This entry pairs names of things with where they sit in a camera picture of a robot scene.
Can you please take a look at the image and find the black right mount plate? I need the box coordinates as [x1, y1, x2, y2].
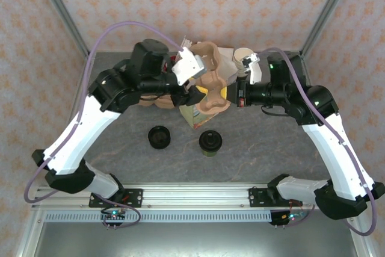
[248, 187, 301, 208]

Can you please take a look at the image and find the paper takeout bag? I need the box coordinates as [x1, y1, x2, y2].
[179, 84, 232, 130]

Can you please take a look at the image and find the black left mount plate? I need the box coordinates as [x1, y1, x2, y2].
[88, 188, 144, 208]

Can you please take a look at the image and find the aluminium frame post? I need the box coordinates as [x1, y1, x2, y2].
[300, 0, 360, 59]
[31, 0, 93, 59]

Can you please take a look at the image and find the circuit board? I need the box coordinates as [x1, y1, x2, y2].
[282, 211, 308, 221]
[100, 210, 127, 221]

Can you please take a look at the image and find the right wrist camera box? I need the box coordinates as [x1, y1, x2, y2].
[242, 53, 263, 85]

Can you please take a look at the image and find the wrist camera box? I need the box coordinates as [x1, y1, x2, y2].
[171, 46, 208, 86]
[242, 53, 263, 85]

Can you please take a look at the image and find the black cup lid stack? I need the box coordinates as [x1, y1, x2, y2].
[148, 125, 171, 150]

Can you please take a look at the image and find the black plastic cup lid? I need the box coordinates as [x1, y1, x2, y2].
[198, 129, 223, 151]

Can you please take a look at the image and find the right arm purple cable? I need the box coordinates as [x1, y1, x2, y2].
[257, 47, 378, 237]

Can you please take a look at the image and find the paper cup stack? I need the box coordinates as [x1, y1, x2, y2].
[233, 46, 256, 77]

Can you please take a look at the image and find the grey metal panel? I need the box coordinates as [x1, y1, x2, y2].
[29, 222, 369, 257]

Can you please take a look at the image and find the left circuit board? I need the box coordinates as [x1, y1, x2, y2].
[100, 210, 127, 221]

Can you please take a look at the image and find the box of white napkins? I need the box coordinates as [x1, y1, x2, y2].
[216, 46, 235, 59]

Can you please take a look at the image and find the slotted grey cable duct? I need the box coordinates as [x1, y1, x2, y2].
[44, 211, 273, 223]

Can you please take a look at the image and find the green paper coffee cup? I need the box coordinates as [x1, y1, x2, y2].
[202, 147, 220, 158]

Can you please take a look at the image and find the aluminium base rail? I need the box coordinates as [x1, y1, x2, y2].
[31, 183, 360, 209]

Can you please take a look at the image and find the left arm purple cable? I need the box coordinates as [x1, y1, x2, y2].
[23, 21, 186, 230]

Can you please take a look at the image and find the brown pulp cup carrier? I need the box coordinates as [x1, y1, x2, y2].
[189, 42, 232, 116]
[140, 94, 178, 110]

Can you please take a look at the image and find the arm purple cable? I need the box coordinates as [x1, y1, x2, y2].
[257, 47, 378, 237]
[23, 21, 186, 230]

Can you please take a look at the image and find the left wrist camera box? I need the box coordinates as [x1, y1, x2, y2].
[171, 46, 208, 86]

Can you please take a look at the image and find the black mount plate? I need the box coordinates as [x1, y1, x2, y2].
[88, 188, 144, 208]
[248, 187, 301, 208]

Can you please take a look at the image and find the right circuit board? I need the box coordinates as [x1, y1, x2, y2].
[282, 211, 308, 221]

